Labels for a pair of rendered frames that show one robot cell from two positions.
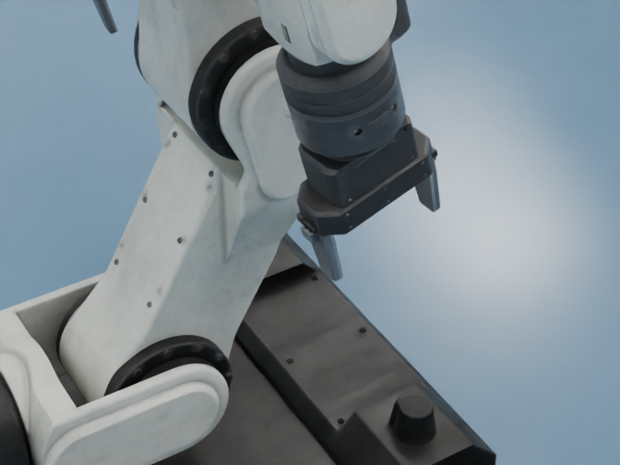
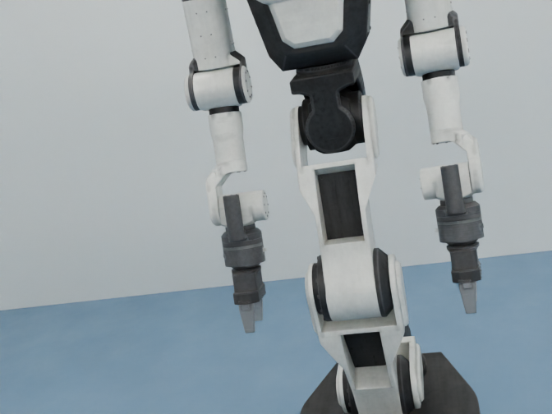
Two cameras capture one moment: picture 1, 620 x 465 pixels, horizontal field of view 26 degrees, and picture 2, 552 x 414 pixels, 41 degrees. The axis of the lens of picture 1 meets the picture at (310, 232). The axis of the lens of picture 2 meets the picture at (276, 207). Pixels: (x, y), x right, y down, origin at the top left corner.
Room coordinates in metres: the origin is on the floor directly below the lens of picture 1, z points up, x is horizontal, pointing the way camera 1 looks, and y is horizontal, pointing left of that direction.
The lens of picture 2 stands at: (1.98, -1.02, 1.26)
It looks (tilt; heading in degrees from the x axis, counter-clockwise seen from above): 18 degrees down; 134
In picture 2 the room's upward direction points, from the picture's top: 12 degrees counter-clockwise
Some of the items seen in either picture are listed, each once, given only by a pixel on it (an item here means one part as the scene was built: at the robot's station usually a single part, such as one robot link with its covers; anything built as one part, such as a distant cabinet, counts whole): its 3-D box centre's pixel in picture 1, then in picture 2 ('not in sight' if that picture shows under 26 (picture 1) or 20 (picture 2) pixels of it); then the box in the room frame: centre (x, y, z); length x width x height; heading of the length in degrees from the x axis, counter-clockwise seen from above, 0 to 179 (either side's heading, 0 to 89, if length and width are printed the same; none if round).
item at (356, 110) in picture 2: not in sight; (333, 120); (1.01, 0.18, 0.94); 0.14 x 0.13 x 0.12; 31
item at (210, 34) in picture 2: not in sight; (213, 52); (0.84, 0.05, 1.12); 0.13 x 0.12 x 0.22; 34
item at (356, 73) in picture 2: not in sight; (333, 101); (0.98, 0.23, 0.97); 0.28 x 0.13 x 0.18; 121
